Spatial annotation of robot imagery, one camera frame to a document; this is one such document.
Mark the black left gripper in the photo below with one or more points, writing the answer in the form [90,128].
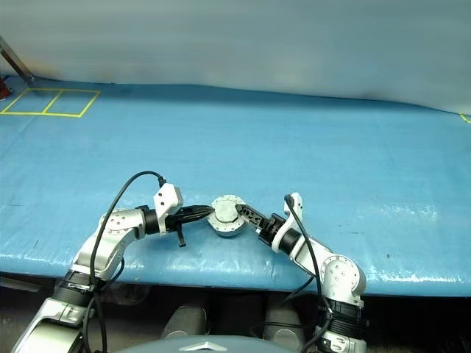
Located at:
[177,220]

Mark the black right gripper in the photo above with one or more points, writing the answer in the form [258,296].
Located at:
[270,228]

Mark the grey motor rotor disc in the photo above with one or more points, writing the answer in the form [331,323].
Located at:
[225,209]

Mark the round silver motor housing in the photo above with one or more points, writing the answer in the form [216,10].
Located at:
[226,231]

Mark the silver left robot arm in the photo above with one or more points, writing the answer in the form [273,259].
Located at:
[110,235]

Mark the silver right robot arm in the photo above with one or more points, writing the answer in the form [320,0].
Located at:
[338,276]

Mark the blue table cover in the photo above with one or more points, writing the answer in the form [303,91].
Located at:
[294,154]

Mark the dark rounded grey shape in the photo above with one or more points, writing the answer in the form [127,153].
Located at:
[285,323]
[184,321]

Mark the grey robot torso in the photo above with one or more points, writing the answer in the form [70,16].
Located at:
[209,347]

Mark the yellow tape double rectangle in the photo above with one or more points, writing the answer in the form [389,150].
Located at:
[62,115]

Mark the dark red object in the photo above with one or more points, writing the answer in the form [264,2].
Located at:
[3,90]

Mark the grey metal bar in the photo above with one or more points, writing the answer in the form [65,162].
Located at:
[16,60]

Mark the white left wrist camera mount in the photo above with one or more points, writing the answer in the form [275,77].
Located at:
[167,198]

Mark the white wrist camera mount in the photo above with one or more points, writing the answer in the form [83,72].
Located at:
[167,198]
[296,202]

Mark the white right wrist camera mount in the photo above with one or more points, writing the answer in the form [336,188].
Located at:
[296,202]

